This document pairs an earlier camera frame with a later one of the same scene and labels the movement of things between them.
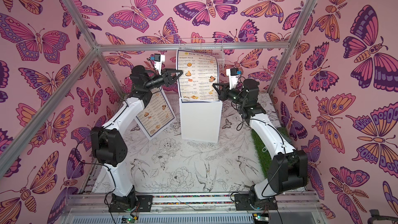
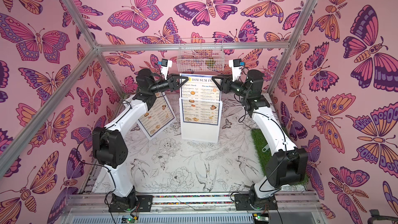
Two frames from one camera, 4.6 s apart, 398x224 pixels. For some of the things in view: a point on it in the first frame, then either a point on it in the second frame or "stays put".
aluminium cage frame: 153,47 stays put
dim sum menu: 156,114 stays put
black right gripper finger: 223,94 to 225,85
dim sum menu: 157,115 stays put
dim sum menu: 200,72 to 201,97
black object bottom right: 375,216 stays put
